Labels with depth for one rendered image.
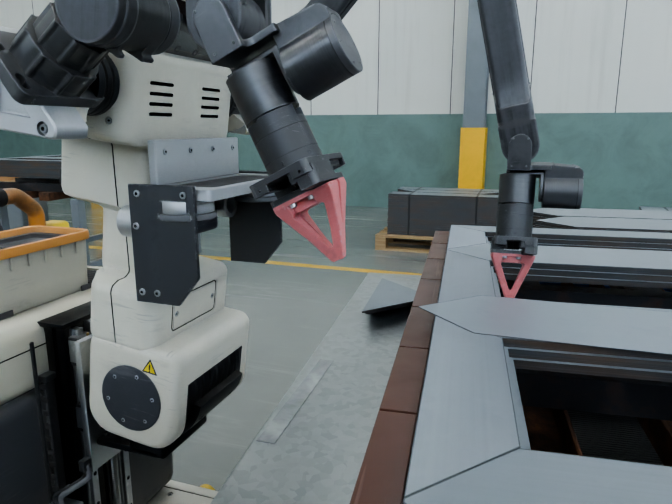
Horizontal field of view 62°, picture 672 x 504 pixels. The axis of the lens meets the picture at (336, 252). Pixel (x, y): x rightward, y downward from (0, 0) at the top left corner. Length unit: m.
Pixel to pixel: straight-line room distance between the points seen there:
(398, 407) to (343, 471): 0.19
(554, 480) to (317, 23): 0.43
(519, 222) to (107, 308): 0.64
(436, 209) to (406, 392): 4.54
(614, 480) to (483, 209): 4.67
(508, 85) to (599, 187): 6.94
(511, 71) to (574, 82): 6.87
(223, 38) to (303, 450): 0.54
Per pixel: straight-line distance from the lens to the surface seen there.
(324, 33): 0.53
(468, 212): 5.13
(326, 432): 0.86
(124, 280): 0.87
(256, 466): 0.80
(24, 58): 0.70
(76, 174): 0.91
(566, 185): 0.95
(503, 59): 0.94
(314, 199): 0.54
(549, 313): 0.88
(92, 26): 0.63
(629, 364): 0.79
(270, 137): 0.54
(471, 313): 0.85
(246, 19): 0.57
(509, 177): 0.95
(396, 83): 8.02
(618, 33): 7.90
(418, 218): 5.20
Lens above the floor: 1.12
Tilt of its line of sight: 12 degrees down
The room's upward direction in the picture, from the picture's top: straight up
